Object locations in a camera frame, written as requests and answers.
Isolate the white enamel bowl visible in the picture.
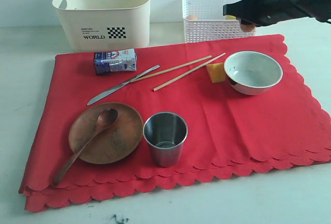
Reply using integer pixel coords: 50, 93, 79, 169
224, 51, 283, 96

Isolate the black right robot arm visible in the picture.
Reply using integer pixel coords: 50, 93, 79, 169
223, 0, 330, 27

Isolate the yellow lemon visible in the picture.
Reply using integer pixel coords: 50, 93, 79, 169
226, 15, 236, 20

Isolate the wooden chopstick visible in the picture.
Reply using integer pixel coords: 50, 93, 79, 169
132, 55, 212, 82
153, 53, 226, 92

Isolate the blue white milk carton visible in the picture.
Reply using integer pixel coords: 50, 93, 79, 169
94, 49, 137, 75

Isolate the round wooden plate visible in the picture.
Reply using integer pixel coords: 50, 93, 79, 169
68, 102, 143, 165

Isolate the red scalloped tablecloth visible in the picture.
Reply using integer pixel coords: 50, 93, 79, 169
19, 34, 330, 212

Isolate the brown egg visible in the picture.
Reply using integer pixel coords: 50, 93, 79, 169
186, 14, 198, 20

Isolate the stainless steel cup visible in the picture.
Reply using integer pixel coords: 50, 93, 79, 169
143, 112, 188, 168

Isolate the white perforated plastic basket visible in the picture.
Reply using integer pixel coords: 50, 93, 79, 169
182, 0, 256, 43

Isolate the dark wooden spoon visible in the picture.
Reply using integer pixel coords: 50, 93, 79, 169
53, 108, 118, 186

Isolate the yellow cheese wedge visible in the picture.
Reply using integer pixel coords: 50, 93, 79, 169
206, 63, 226, 83

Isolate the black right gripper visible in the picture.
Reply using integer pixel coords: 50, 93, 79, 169
222, 0, 308, 27

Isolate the silver table knife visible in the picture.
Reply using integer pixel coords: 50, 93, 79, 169
86, 65, 160, 106

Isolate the lower wooden chopstick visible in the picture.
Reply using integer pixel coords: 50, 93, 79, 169
153, 53, 226, 92

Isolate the fried chicken nugget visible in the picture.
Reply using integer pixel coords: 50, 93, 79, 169
240, 24, 256, 32

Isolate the upper wooden chopstick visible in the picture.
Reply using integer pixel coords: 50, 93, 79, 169
132, 55, 212, 82

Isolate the cream plastic bin WORLD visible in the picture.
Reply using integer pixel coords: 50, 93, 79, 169
52, 0, 151, 52

